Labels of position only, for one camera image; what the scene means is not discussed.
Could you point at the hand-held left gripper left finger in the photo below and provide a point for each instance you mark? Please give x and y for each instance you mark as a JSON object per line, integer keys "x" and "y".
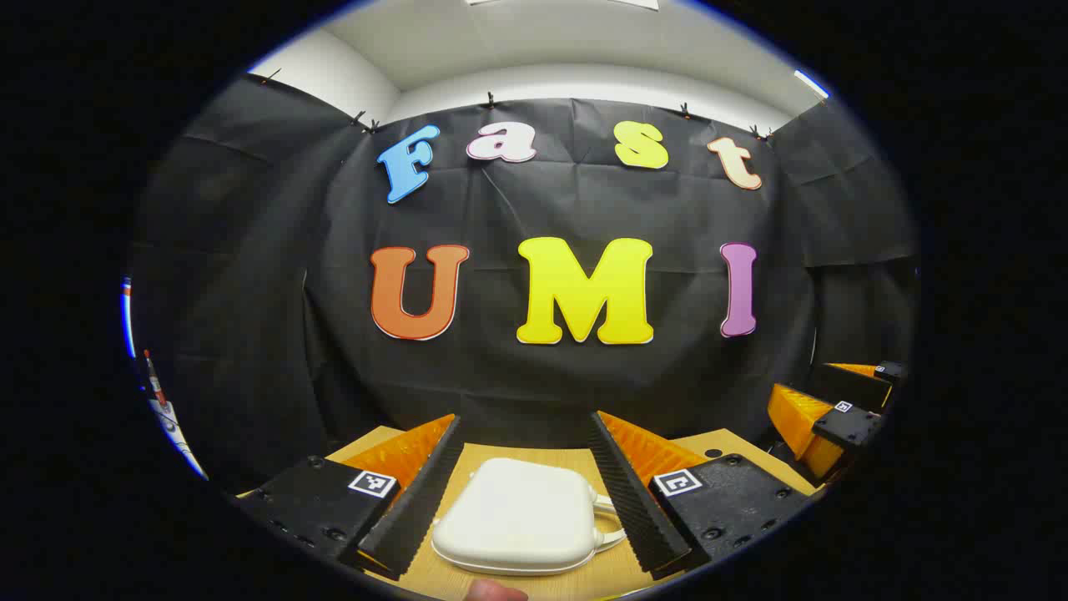
{"x": 421, "y": 505}

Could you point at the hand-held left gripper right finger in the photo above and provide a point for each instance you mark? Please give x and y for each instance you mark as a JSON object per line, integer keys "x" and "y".
{"x": 634, "y": 509}

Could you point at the red bottle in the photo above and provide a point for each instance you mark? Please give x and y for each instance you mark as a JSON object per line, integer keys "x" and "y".
{"x": 153, "y": 380}

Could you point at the computer monitor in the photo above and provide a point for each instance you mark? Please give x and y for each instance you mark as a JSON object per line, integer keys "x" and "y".
{"x": 126, "y": 317}

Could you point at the white suitcase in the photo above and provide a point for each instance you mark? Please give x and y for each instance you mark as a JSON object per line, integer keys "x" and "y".
{"x": 517, "y": 517}

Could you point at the white side desk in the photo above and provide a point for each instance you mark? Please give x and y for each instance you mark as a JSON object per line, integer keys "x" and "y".
{"x": 179, "y": 438}

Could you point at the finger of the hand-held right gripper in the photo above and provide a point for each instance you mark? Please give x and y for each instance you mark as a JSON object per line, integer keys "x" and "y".
{"x": 851, "y": 426}
{"x": 859, "y": 386}

